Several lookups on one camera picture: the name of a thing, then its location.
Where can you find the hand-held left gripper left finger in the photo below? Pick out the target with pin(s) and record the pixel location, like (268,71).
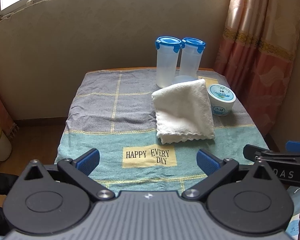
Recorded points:
(87,158)

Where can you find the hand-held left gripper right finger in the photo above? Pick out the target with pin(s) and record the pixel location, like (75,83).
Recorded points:
(207,161)

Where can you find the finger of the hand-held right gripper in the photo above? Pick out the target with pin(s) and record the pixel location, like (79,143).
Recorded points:
(298,147)
(252,152)

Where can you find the white fluffy towel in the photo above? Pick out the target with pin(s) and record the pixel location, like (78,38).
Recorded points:
(182,110)

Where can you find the white round jar green label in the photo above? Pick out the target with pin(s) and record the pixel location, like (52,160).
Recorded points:
(221,100)

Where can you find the white lidded wipes tub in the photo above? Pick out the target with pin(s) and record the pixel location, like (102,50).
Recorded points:
(181,79)

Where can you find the tall clear container blue lid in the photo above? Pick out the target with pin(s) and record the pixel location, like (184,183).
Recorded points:
(167,62)

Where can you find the tall clear container crown mark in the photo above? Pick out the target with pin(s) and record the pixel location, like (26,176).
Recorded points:
(191,60)

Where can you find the light blue printed paper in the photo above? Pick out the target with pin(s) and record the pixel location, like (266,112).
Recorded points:
(295,220)

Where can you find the grey and teal checked tablecloth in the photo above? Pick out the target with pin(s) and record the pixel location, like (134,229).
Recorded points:
(102,115)

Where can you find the clear box with yellow board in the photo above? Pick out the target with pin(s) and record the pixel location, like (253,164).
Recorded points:
(210,80)

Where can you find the pink patterned curtain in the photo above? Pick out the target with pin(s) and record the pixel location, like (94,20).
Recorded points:
(260,55)
(2,110)

